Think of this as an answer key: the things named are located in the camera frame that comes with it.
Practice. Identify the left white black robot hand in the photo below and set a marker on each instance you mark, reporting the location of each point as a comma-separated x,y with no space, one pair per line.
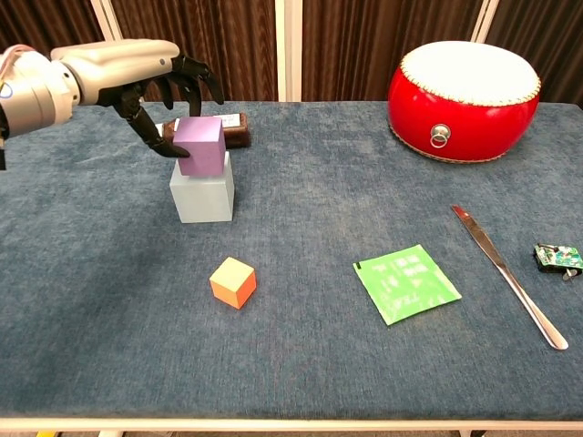
123,68

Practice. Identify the purple cube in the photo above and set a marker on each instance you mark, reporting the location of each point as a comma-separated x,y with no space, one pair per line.
202,145

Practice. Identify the orange cube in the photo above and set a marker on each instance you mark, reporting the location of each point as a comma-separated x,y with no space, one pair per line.
230,284

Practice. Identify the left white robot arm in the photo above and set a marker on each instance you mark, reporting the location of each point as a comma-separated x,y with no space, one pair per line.
32,100

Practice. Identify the light blue cube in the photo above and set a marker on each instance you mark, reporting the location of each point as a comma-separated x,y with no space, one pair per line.
202,200

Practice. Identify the dark brown bottle white cap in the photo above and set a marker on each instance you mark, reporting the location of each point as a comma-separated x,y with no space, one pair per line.
237,132

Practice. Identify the blue table cloth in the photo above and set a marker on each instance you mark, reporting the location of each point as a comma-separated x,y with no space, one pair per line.
319,205

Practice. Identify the red drum white skin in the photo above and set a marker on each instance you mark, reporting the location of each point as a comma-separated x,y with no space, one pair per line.
455,118

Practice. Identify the green tea sachet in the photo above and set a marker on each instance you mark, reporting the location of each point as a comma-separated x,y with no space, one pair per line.
405,284

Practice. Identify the silver table knife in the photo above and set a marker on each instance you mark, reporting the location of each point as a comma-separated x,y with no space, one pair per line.
476,233

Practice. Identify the small green circuit board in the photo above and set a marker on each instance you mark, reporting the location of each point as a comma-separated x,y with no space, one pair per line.
558,257

